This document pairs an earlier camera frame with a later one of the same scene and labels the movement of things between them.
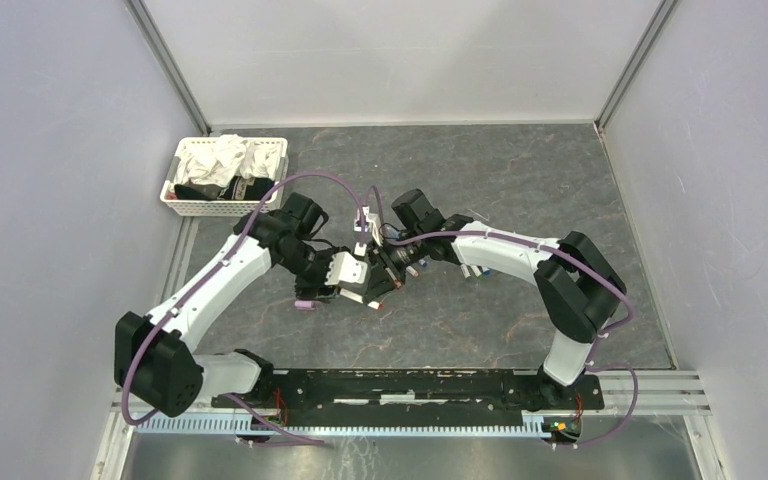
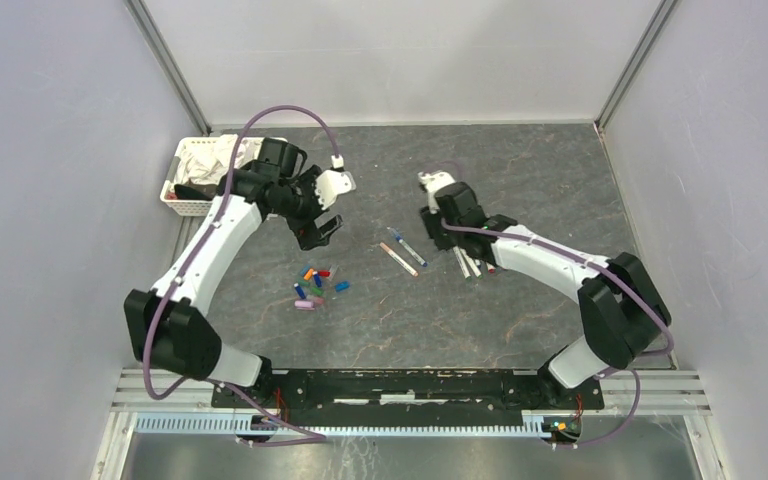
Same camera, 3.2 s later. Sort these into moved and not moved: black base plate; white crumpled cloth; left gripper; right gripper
Moved: left gripper; right gripper
Not moved: black base plate; white crumpled cloth
